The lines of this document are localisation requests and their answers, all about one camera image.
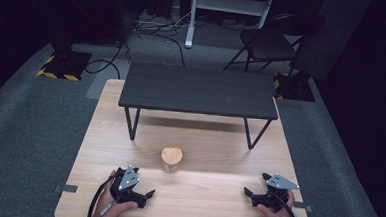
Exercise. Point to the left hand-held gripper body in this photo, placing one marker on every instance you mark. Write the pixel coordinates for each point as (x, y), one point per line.
(124, 193)

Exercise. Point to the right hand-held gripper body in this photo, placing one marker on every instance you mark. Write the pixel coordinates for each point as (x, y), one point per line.
(273, 200)

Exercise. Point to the person's left hand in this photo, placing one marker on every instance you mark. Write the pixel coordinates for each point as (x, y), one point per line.
(104, 204)

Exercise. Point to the grey tape strip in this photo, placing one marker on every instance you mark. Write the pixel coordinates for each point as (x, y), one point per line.
(302, 206)
(67, 188)

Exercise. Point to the small wooden cylinder block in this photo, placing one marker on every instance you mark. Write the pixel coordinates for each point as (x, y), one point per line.
(171, 155)

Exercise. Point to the black striped-edge stand base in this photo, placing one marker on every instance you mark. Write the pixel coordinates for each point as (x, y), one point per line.
(66, 65)
(295, 89)

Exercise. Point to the grey floor mat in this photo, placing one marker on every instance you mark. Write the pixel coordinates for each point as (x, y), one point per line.
(107, 77)

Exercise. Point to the small black table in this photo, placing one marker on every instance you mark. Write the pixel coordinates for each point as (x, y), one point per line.
(198, 88)

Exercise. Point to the black folding chair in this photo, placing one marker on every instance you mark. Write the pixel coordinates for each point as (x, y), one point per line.
(271, 42)

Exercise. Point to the white metal stand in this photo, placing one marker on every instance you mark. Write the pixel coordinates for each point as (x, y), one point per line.
(228, 4)

